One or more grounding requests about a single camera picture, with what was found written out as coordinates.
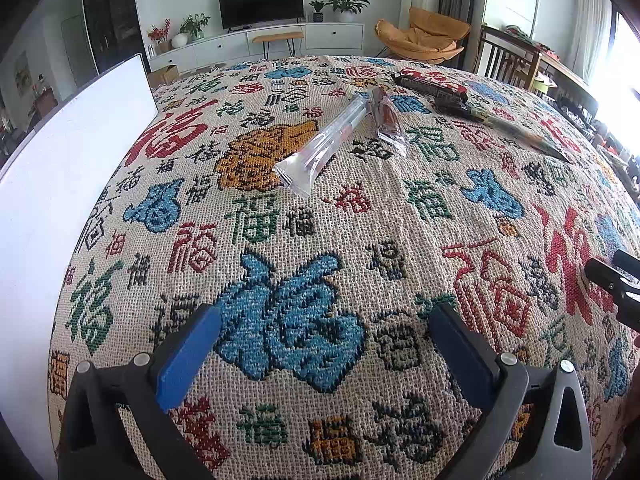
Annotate bushy green potted plant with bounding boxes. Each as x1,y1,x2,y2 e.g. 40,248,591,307
179,12,211,42

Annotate dark wooden chair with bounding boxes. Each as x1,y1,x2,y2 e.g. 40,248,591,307
472,25,542,92

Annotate white television cabinet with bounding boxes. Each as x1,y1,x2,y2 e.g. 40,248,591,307
147,22,365,73

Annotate dark glass cabinet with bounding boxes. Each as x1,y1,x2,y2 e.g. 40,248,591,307
81,0,147,75

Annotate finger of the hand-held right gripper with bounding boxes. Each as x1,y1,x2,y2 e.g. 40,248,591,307
584,257,640,311
612,249,640,282

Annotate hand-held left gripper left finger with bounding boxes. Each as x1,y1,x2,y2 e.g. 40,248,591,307
57,302,223,480

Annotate red flower vase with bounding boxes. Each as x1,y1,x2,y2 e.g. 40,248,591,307
148,19,172,53

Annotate wooden dining table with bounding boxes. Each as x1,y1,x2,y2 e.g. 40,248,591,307
537,52,601,111

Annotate cardboard box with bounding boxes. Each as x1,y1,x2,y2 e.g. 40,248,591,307
147,65,180,87

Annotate clear plastic tube packet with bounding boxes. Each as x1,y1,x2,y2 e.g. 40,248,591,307
274,92,370,198

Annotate printed woven blanket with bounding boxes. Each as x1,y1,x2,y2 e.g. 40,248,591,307
47,54,640,480

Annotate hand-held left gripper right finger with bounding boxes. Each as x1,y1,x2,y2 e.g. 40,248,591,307
427,302,593,480

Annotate wooden stool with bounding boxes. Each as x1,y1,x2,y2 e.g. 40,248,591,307
251,31,305,60

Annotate black television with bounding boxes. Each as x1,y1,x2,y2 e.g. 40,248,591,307
218,0,304,28

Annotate orange lounge chair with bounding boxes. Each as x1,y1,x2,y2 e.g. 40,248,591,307
375,6,472,65

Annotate white storage box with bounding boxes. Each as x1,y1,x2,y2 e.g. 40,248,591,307
0,52,160,471

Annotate long dark snack packet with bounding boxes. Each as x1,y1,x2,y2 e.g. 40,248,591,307
432,97,571,163

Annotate large leafy potted plant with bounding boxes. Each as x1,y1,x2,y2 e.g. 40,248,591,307
325,0,371,23

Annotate white curtain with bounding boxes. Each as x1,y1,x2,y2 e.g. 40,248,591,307
570,0,613,81

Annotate dark chocolate bar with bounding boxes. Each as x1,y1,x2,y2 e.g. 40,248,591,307
392,72,469,107

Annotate brown stick clear packet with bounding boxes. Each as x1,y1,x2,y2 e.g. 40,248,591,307
367,85,412,157

